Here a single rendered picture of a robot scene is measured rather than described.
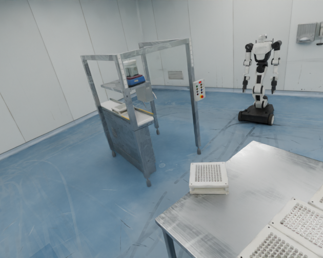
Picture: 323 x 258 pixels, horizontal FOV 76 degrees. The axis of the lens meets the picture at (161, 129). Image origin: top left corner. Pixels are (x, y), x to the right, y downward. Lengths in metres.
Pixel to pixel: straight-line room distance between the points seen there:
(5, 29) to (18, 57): 0.52
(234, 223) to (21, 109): 4.78
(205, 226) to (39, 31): 5.07
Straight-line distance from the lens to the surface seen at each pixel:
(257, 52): 3.98
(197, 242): 1.21
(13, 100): 5.25
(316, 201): 1.38
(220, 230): 1.25
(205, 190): 1.41
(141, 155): 2.56
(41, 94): 5.41
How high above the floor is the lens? 1.86
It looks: 26 degrees down
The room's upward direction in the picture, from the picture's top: 10 degrees counter-clockwise
